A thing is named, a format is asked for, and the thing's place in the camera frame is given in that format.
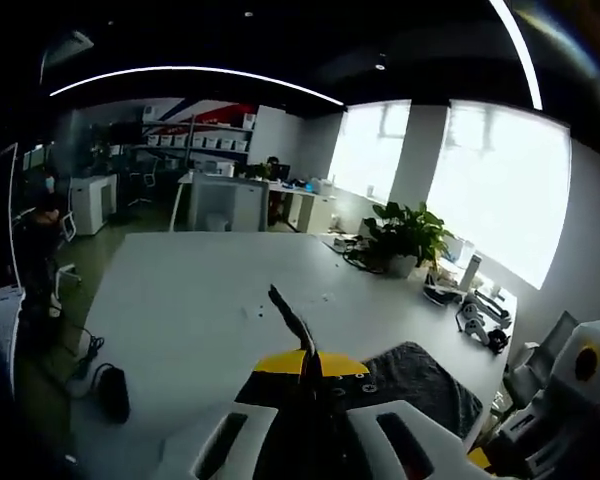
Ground grey towel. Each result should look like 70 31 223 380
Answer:
267 283 484 444

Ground black round object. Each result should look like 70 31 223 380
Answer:
487 329 511 356

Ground white game controller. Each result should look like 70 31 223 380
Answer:
467 289 514 329
454 304 491 346

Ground white headset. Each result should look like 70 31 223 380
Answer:
422 272 464 307

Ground white upright device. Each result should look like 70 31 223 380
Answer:
462 253 484 291

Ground white plant pot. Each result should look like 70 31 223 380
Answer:
387 253 419 279

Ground green potted plant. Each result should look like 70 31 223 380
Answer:
362 200 456 271

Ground white office desk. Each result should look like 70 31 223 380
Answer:
267 179 339 235

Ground white cabinet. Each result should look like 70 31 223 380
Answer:
69 173 119 236

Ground ceiling light strip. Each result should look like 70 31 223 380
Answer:
489 0 544 111
48 64 346 107

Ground shelf with white boxes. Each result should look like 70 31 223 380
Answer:
142 112 256 154

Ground ceiling air conditioner unit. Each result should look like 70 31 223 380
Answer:
42 29 95 71

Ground black device with cable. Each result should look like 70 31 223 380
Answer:
95 364 131 424

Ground black floor cable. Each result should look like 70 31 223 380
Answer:
64 327 106 396

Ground black cable by plant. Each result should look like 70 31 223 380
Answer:
342 244 386 274

